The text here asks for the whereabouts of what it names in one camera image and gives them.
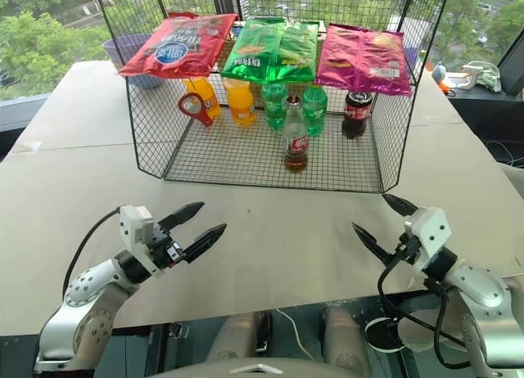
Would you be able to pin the small white tape piece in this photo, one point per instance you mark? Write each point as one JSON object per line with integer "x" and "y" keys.
{"x": 32, "y": 146}

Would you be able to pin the glass bottle red label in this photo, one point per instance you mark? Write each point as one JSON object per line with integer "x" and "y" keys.
{"x": 295, "y": 142}

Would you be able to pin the grey rounded robot leg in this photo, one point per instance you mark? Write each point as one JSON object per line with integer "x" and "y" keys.
{"x": 346, "y": 337}
{"x": 233, "y": 337}

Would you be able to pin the green chips bag yellow label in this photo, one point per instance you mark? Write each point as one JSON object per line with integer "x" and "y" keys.
{"x": 296, "y": 46}

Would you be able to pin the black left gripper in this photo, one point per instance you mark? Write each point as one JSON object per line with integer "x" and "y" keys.
{"x": 165, "y": 249}

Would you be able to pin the red bottle opener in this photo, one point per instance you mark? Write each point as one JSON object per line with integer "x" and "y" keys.
{"x": 204, "y": 115}

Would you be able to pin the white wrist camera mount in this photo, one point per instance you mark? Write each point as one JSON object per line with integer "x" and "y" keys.
{"x": 133, "y": 230}
{"x": 430, "y": 230}

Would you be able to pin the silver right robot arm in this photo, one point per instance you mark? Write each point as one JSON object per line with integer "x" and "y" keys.
{"x": 481, "y": 290}

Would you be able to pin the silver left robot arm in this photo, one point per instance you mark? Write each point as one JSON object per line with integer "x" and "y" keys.
{"x": 82, "y": 296}

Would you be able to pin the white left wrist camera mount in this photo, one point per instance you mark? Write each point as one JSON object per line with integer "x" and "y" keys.
{"x": 133, "y": 230}

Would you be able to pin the black round disc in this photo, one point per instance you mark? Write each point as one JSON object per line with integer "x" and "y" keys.
{"x": 378, "y": 333}

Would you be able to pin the purple plastic bowl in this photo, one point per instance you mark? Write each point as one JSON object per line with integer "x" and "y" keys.
{"x": 123, "y": 46}

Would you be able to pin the orange soda plastic bottle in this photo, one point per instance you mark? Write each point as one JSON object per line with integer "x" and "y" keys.
{"x": 241, "y": 104}
{"x": 202, "y": 93}

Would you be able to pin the green soda plastic bottle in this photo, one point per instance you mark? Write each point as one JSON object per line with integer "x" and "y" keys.
{"x": 315, "y": 108}
{"x": 274, "y": 106}

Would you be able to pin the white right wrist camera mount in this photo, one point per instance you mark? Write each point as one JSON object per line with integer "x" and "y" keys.
{"x": 430, "y": 230}

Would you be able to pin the red chips bag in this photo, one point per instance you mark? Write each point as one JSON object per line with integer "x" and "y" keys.
{"x": 180, "y": 46}

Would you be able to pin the magenta chips bag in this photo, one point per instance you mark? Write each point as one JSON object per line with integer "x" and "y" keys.
{"x": 362, "y": 61}

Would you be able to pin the white and green plush toy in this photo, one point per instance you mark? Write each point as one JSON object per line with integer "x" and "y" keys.
{"x": 485, "y": 76}

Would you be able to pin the dark cola plastic bottle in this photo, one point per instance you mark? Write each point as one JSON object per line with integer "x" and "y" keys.
{"x": 356, "y": 112}

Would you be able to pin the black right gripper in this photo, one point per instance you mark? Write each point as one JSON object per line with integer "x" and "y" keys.
{"x": 409, "y": 249}

